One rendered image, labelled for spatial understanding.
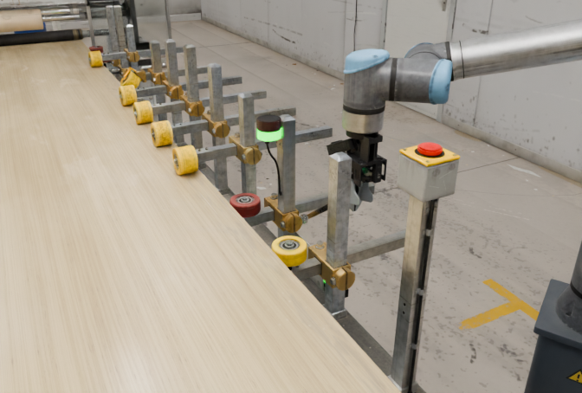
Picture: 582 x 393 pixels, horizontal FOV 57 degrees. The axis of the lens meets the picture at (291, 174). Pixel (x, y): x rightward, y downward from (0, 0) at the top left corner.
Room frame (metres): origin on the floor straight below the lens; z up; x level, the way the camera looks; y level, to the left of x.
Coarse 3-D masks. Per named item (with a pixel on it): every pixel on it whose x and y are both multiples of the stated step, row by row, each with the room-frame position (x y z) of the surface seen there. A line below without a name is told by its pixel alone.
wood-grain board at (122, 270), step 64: (0, 64) 2.80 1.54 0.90; (64, 64) 2.80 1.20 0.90; (0, 128) 1.81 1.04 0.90; (64, 128) 1.81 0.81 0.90; (128, 128) 1.81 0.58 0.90; (0, 192) 1.30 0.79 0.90; (64, 192) 1.30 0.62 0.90; (128, 192) 1.30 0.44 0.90; (192, 192) 1.30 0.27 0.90; (0, 256) 0.98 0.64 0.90; (64, 256) 0.98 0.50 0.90; (128, 256) 0.98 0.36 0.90; (192, 256) 0.98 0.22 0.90; (256, 256) 0.98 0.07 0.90; (0, 320) 0.77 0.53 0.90; (64, 320) 0.77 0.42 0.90; (128, 320) 0.77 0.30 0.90; (192, 320) 0.77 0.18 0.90; (256, 320) 0.77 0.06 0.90; (320, 320) 0.77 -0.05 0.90; (0, 384) 0.62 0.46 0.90; (64, 384) 0.62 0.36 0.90; (128, 384) 0.62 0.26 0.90; (192, 384) 0.62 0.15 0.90; (256, 384) 0.62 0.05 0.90; (320, 384) 0.62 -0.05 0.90; (384, 384) 0.62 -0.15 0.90
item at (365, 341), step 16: (176, 144) 2.11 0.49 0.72; (208, 176) 1.83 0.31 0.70; (224, 192) 1.68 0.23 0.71; (272, 240) 1.38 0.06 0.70; (336, 320) 1.01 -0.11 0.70; (352, 320) 1.01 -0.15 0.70; (352, 336) 0.96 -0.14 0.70; (368, 336) 0.96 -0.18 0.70; (368, 352) 0.91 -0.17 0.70; (384, 352) 0.91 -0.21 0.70; (384, 368) 0.86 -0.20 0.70
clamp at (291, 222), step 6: (264, 198) 1.32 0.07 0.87; (270, 198) 1.32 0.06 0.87; (264, 204) 1.32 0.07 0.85; (270, 204) 1.29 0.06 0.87; (276, 204) 1.28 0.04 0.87; (276, 210) 1.25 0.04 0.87; (294, 210) 1.25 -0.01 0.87; (276, 216) 1.25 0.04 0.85; (282, 216) 1.22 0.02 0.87; (288, 216) 1.22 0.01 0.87; (294, 216) 1.22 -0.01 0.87; (276, 222) 1.25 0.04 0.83; (282, 222) 1.22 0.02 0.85; (288, 222) 1.21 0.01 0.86; (294, 222) 1.22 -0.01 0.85; (300, 222) 1.23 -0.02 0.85; (282, 228) 1.22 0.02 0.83; (288, 228) 1.21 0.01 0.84; (294, 228) 1.22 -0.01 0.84; (300, 228) 1.23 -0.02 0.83
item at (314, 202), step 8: (296, 200) 1.33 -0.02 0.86; (304, 200) 1.33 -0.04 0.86; (312, 200) 1.33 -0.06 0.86; (320, 200) 1.34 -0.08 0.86; (264, 208) 1.28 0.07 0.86; (296, 208) 1.30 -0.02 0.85; (304, 208) 1.31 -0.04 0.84; (312, 208) 1.32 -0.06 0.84; (256, 216) 1.24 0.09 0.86; (264, 216) 1.25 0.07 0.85; (272, 216) 1.27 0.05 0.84; (256, 224) 1.24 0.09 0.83
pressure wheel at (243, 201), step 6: (234, 198) 1.25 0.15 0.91; (240, 198) 1.25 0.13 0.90; (246, 198) 1.24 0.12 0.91; (252, 198) 1.25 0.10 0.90; (258, 198) 1.25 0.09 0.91; (234, 204) 1.22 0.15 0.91; (240, 204) 1.21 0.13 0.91; (246, 204) 1.21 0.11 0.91; (252, 204) 1.22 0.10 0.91; (258, 204) 1.23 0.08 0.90; (240, 210) 1.21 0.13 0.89; (246, 210) 1.21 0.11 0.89; (252, 210) 1.21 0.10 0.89; (258, 210) 1.23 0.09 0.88; (246, 216) 1.21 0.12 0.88
